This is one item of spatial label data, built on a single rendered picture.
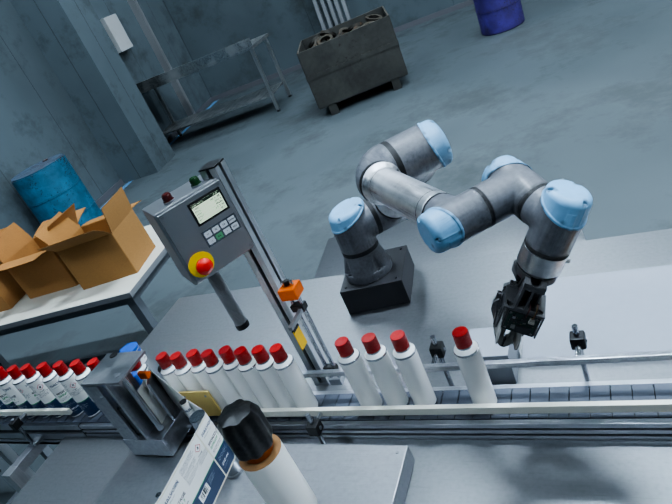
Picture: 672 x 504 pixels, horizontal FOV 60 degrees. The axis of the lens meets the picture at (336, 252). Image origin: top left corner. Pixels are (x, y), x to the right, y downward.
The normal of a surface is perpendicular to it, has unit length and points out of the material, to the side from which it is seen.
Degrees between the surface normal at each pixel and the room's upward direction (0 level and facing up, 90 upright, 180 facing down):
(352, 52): 90
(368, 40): 90
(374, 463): 0
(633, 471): 0
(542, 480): 0
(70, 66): 90
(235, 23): 90
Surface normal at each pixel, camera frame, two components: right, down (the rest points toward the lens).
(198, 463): 0.90, -0.18
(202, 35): -0.18, 0.54
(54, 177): 0.68, 0.10
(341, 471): -0.37, -0.81
